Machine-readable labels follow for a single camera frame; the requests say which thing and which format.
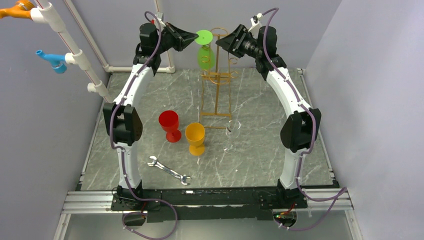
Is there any silver open-end wrench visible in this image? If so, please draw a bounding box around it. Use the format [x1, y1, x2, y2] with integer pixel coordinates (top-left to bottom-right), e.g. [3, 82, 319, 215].
[147, 155, 191, 186]

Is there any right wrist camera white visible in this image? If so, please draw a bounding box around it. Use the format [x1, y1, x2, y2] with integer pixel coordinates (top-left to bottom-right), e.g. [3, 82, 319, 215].
[248, 13, 263, 37]

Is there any red plastic wine glass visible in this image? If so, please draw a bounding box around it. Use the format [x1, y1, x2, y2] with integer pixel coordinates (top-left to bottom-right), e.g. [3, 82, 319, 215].
[158, 110, 182, 143]

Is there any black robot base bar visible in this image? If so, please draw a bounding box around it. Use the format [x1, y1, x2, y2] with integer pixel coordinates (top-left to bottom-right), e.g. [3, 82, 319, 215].
[111, 186, 308, 223]

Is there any gold wire wine glass rack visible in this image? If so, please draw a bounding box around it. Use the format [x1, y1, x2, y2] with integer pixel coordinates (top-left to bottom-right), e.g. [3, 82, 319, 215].
[198, 27, 239, 129]

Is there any orange plastic wine glass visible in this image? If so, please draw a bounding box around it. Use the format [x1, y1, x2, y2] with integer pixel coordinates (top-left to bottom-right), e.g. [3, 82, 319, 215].
[184, 122, 205, 157]

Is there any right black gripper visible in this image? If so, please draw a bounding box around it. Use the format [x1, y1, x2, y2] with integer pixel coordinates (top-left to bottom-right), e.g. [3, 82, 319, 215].
[216, 24, 263, 60]

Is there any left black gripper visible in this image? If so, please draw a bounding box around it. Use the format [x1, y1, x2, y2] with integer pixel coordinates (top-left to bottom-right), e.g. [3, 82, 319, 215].
[154, 23, 199, 55]

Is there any orange pipe fitting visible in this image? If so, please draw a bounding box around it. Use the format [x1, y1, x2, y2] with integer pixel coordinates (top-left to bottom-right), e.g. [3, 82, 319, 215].
[0, 0, 35, 20]

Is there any green plastic wine glass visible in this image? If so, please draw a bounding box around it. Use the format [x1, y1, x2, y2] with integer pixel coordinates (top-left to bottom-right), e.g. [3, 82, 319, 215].
[194, 29, 216, 70]

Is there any blue pipe fitting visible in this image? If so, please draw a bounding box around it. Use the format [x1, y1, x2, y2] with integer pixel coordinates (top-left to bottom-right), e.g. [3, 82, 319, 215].
[35, 49, 68, 74]

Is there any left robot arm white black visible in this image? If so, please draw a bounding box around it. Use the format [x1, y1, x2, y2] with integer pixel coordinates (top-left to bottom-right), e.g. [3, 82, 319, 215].
[102, 22, 199, 210]

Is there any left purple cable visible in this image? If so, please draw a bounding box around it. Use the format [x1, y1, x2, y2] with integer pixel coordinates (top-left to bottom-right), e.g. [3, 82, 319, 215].
[109, 10, 179, 240]

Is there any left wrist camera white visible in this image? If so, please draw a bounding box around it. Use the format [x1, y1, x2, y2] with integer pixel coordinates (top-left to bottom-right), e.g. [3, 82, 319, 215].
[150, 11, 166, 29]

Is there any white PVC pipe frame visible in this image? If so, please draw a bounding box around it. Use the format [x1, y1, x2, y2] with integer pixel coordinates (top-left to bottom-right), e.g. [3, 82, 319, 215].
[30, 0, 176, 112]

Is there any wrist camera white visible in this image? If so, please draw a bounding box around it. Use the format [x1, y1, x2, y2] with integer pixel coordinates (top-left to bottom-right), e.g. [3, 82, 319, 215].
[248, 13, 263, 37]
[150, 11, 166, 29]

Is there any clear wine glass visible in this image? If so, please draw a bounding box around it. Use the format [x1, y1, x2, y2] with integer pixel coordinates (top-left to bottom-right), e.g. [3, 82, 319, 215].
[223, 119, 241, 154]

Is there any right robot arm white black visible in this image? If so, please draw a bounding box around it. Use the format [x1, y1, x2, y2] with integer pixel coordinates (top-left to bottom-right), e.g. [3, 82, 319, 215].
[216, 24, 322, 208]

